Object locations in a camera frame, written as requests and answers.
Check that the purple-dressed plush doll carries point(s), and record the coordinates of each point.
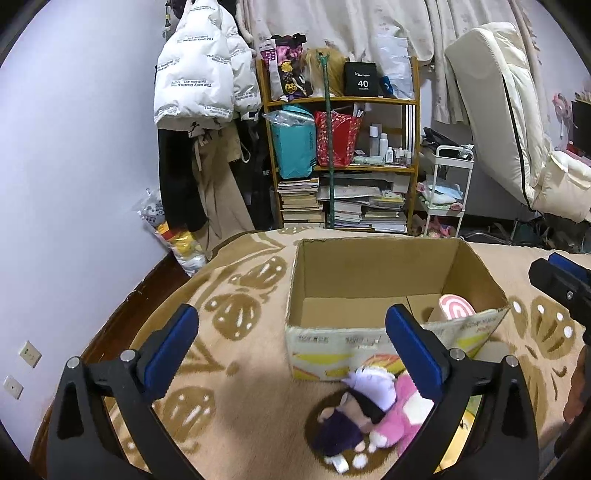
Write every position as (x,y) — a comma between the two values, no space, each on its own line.
(339,433)

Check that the green pole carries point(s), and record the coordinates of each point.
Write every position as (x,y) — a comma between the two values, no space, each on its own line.
(323,60)

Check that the white utility cart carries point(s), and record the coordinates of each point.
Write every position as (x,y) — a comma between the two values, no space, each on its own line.
(445,201)

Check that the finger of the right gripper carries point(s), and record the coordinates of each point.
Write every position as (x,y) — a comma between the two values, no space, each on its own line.
(581,273)

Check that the black box with 40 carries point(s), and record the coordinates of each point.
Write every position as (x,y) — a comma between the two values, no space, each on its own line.
(361,79)

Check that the beige trousers hanging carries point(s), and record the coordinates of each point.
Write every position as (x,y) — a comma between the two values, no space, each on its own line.
(224,208)

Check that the pink plush toy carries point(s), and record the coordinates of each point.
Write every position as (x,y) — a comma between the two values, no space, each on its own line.
(403,421)

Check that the cardboard box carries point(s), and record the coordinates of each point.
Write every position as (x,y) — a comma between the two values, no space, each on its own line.
(342,288)

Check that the black garment hanging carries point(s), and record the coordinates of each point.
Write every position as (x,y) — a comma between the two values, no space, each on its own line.
(178,186)

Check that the cream recliner chair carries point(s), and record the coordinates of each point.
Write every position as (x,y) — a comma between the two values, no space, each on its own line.
(499,95)

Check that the person right hand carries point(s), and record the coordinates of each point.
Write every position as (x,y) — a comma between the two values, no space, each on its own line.
(574,405)

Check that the pink swirl plush roll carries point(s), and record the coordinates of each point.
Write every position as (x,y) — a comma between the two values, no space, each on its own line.
(453,307)

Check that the wall socket upper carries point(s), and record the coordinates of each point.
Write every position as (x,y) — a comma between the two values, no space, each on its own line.
(30,354)

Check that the white puffer jacket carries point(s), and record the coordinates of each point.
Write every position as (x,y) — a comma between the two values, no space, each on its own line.
(205,74)

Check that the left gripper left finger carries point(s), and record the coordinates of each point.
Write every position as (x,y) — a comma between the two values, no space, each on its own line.
(82,442)

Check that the plastic bag of toys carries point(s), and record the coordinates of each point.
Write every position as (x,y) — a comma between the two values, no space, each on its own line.
(185,249)

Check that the blonde wig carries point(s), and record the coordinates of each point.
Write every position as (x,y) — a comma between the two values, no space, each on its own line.
(313,71)

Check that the white-haired plush doll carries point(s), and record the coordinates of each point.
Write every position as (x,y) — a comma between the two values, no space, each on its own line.
(375,383)

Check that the printed snack bag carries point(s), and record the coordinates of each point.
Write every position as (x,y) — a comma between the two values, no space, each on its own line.
(284,60)

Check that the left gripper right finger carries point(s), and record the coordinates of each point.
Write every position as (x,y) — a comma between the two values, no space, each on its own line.
(502,443)

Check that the stack of books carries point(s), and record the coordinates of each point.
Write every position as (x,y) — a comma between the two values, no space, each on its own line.
(299,204)

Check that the wooden shelf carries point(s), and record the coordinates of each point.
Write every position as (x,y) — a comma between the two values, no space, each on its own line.
(410,132)

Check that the wall socket lower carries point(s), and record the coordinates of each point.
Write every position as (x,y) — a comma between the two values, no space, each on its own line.
(13,387)

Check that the wall socket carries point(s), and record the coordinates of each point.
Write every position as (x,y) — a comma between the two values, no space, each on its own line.
(30,354)
(13,387)

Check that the red gift bag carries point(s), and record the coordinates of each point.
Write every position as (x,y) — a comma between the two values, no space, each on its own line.
(345,129)

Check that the teal bag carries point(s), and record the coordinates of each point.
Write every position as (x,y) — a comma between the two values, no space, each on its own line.
(294,141)

